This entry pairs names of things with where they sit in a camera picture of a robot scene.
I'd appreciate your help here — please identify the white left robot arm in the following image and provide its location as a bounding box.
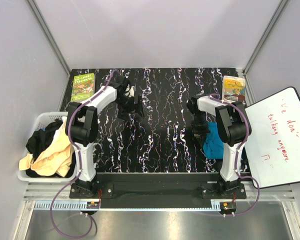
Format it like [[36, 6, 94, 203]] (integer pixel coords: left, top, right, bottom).
[[65, 75, 145, 198]]

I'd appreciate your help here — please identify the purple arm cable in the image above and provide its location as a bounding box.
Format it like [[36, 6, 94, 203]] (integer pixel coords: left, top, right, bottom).
[[49, 69, 121, 238], [209, 93, 261, 218]]

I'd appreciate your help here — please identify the green Treehouse paperback book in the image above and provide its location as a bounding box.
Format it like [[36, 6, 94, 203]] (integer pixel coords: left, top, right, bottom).
[[70, 73, 95, 103]]

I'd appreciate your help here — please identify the white laundry basket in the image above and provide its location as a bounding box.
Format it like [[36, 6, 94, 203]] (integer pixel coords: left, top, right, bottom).
[[17, 111, 77, 183]]

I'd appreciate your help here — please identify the white whiteboard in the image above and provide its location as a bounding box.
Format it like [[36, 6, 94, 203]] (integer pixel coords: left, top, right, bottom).
[[244, 87, 300, 189]]

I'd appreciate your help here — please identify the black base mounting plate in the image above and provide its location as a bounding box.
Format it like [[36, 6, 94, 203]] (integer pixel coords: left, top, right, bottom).
[[69, 173, 247, 211]]

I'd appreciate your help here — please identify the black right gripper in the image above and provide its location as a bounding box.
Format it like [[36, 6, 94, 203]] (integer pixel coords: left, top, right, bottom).
[[192, 111, 211, 147]]

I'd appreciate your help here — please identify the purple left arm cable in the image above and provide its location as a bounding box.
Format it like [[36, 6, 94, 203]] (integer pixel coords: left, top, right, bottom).
[[49, 69, 121, 238]]

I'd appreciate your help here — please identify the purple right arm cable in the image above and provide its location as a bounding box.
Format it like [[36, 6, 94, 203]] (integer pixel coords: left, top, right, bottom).
[[209, 93, 261, 218]]

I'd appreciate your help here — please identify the blue t-shirt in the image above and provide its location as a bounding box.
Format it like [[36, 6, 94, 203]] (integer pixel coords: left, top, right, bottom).
[[203, 122, 224, 159]]

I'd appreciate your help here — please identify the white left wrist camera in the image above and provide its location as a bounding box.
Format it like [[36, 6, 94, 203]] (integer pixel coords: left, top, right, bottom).
[[124, 84, 136, 98]]

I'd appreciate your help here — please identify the cream t-shirt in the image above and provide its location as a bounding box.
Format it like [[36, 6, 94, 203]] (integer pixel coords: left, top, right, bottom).
[[18, 116, 76, 177]]

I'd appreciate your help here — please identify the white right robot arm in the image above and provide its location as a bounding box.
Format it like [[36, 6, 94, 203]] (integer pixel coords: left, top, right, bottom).
[[186, 94, 252, 199]]

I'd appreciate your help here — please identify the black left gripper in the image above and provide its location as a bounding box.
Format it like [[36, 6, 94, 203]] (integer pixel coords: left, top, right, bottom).
[[114, 95, 144, 122]]

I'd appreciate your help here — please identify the black t-shirt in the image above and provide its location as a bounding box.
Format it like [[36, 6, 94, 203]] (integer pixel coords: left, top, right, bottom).
[[25, 119, 77, 179]]

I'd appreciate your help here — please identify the Brideshead Revisited paperback book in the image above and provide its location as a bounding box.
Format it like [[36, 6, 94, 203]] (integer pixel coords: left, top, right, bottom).
[[222, 75, 246, 105]]

